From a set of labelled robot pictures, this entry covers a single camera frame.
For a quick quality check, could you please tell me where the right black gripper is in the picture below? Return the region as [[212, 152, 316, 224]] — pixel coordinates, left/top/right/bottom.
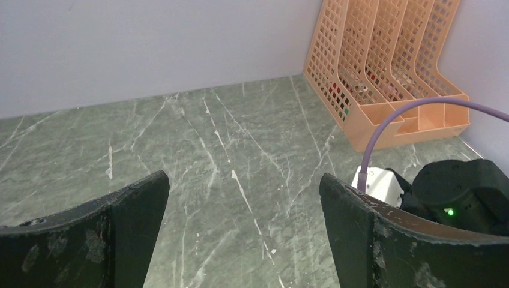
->
[[394, 159, 508, 236]]

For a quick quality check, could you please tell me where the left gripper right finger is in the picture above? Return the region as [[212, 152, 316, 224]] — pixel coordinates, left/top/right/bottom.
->
[[319, 173, 508, 287]]

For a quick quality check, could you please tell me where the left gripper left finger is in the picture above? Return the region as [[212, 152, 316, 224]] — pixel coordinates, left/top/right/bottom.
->
[[1, 171, 170, 287]]

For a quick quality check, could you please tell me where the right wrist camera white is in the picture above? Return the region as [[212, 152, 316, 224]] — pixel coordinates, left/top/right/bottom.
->
[[366, 167, 404, 208]]

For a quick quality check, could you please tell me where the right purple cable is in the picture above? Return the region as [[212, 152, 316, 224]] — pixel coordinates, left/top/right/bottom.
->
[[357, 97, 509, 194]]

